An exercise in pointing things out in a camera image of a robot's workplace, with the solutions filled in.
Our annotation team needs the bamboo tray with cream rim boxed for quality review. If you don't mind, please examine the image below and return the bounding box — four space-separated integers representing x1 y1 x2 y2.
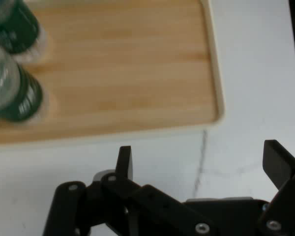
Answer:
0 0 226 148

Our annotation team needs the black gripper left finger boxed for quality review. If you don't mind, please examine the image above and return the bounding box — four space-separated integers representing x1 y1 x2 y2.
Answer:
41 145 217 236

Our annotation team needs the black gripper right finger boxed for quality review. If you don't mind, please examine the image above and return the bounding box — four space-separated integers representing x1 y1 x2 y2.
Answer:
258 139 295 236

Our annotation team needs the green label water bottle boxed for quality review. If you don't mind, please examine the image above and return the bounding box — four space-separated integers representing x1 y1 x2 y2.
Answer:
0 0 48 62
0 41 50 125

